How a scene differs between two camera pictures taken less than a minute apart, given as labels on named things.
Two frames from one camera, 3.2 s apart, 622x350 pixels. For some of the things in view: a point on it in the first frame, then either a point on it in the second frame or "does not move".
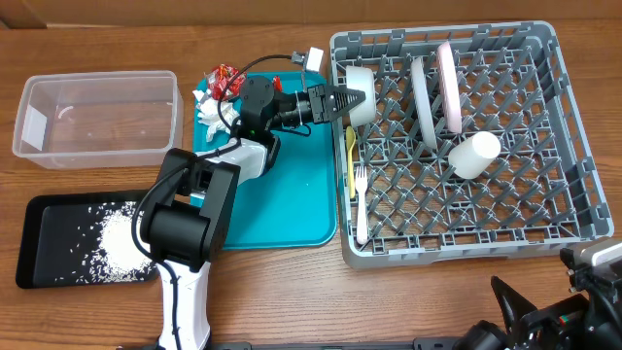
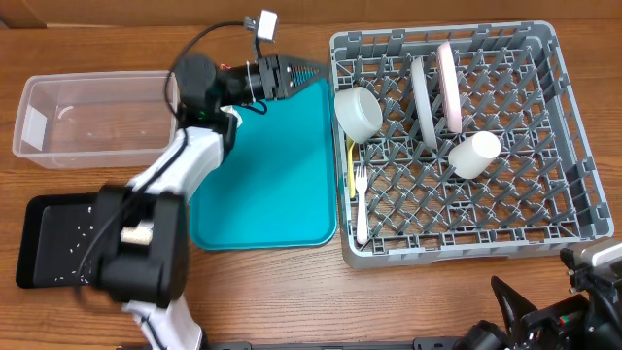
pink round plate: x=450 y=87 does not move
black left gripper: x=328 y=100 -> x=276 y=77
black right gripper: x=535 y=324 does not move
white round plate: x=424 y=101 does not move
